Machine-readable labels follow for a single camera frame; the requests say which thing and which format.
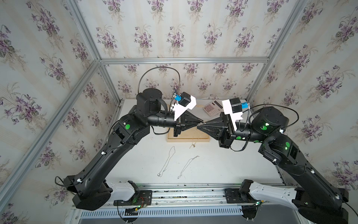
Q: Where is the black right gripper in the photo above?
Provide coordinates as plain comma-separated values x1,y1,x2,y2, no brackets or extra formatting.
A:
200,113,271,151

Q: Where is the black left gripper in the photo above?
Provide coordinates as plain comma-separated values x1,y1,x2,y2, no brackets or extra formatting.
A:
145,111,204,138

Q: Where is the silver necklace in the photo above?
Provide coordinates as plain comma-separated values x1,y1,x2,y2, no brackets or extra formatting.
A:
157,145,176,177
177,155,200,180

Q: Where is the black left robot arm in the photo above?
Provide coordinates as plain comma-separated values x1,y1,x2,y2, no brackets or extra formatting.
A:
60,88,202,211

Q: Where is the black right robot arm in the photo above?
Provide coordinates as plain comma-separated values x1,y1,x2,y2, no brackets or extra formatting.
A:
197,105,349,224

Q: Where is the wooden jewelry display stand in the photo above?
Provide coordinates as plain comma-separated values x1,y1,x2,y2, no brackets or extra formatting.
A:
167,127,210,143

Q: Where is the pink calculator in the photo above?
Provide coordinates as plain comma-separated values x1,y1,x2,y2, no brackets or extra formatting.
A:
203,100,223,117

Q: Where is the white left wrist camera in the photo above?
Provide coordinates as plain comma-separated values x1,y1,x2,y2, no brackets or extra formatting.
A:
170,92,197,121

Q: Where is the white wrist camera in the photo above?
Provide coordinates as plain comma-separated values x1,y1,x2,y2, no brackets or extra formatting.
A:
170,92,197,121
222,98,249,131

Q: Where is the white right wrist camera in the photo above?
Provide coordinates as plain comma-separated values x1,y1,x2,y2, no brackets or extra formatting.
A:
222,98,249,131

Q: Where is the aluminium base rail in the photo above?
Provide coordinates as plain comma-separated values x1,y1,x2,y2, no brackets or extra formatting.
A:
76,182,298,223

